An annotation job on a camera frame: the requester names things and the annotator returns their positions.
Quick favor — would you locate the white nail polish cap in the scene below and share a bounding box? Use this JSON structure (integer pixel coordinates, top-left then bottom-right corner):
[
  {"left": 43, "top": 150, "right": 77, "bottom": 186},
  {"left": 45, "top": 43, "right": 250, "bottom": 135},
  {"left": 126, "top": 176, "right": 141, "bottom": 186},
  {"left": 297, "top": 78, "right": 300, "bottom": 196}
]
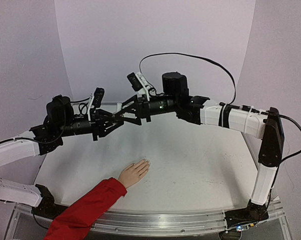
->
[{"left": 116, "top": 103, "right": 122, "bottom": 111}]

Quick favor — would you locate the red sleeved forearm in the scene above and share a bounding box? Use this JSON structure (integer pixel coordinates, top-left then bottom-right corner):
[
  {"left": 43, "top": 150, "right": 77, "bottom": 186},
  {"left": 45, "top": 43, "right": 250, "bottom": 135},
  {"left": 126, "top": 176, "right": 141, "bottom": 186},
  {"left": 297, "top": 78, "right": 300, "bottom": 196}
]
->
[{"left": 44, "top": 177, "right": 127, "bottom": 240}]

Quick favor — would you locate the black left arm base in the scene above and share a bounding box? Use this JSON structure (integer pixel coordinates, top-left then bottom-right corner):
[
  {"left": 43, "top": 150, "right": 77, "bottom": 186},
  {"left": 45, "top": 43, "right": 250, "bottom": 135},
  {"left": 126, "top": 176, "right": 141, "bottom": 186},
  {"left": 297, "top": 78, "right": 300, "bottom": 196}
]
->
[{"left": 32, "top": 184, "right": 66, "bottom": 220}]

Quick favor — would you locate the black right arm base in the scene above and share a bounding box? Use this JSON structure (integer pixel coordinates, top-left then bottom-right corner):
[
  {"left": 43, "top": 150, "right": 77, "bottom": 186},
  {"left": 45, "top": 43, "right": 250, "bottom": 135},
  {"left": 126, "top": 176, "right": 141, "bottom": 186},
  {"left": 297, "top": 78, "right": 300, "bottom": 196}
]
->
[{"left": 224, "top": 200, "right": 269, "bottom": 229}]

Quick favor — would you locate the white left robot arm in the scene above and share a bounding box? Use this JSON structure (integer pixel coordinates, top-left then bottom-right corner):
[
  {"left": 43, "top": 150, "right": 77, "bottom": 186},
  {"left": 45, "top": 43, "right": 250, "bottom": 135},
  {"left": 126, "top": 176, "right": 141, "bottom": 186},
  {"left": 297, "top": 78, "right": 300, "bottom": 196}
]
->
[{"left": 0, "top": 95, "right": 123, "bottom": 207}]

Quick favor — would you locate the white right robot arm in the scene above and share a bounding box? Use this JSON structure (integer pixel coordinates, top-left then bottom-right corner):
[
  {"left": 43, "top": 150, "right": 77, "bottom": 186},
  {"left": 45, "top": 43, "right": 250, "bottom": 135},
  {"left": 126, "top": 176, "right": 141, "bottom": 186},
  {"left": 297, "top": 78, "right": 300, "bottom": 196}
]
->
[{"left": 114, "top": 72, "right": 285, "bottom": 206}]

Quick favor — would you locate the mannequin hand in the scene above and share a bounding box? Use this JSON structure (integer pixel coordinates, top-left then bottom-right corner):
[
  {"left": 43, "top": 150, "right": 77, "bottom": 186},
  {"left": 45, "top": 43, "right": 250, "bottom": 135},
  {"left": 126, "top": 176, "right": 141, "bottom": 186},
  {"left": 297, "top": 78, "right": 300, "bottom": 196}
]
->
[{"left": 117, "top": 159, "right": 150, "bottom": 189}]

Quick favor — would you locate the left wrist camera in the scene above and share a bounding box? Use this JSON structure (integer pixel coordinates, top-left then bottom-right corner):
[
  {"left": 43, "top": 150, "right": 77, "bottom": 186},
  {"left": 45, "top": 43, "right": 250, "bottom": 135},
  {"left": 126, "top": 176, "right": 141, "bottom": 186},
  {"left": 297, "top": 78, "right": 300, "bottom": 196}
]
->
[{"left": 87, "top": 87, "right": 105, "bottom": 121}]

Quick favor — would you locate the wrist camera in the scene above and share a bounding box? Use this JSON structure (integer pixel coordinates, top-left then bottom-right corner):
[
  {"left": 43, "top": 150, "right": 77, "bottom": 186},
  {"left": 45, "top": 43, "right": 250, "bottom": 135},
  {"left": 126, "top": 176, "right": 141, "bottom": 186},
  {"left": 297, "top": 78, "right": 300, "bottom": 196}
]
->
[
  {"left": 127, "top": 72, "right": 152, "bottom": 96},
  {"left": 87, "top": 87, "right": 105, "bottom": 121}
]

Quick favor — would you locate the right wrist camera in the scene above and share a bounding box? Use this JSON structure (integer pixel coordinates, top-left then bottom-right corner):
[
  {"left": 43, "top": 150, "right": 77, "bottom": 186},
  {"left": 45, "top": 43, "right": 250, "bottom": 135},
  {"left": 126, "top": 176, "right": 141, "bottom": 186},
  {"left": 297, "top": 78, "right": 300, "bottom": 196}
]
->
[{"left": 127, "top": 72, "right": 152, "bottom": 96}]

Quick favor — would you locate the black right camera cable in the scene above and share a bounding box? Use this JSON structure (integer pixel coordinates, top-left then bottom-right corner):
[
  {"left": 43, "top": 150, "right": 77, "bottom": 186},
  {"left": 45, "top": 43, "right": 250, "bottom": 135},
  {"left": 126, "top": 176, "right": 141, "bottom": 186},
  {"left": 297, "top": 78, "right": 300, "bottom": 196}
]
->
[{"left": 139, "top": 51, "right": 301, "bottom": 163}]

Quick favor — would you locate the aluminium table edge rail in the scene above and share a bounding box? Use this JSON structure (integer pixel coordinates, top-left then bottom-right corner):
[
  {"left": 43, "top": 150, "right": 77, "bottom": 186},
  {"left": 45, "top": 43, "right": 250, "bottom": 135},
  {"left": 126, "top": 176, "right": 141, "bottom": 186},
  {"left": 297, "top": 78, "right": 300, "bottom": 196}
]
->
[{"left": 5, "top": 199, "right": 291, "bottom": 240}]

